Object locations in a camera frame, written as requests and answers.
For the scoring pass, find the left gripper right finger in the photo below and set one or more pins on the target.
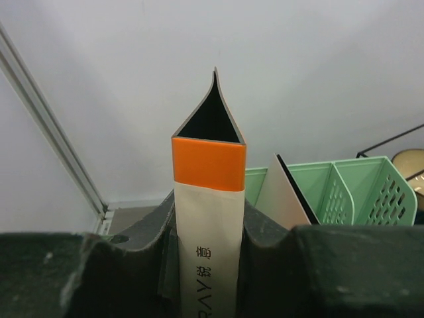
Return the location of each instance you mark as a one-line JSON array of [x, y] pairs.
[[329, 271]]

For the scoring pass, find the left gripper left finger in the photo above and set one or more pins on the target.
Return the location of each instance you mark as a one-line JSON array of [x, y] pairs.
[[83, 275]]

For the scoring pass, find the orange folder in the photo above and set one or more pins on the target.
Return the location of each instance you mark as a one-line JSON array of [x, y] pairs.
[[209, 161]]

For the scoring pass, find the white folder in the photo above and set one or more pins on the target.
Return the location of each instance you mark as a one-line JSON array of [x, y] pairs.
[[281, 199]]

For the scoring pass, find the stacked drawer box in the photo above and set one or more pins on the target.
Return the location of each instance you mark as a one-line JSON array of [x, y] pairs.
[[116, 239]]

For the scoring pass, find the green file organizer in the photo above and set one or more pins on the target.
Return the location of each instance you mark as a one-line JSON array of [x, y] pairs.
[[364, 191]]

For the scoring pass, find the brown glass bowl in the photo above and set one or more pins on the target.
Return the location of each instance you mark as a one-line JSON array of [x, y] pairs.
[[408, 163]]

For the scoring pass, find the black wire rack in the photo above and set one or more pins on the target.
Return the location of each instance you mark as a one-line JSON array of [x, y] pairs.
[[364, 153]]

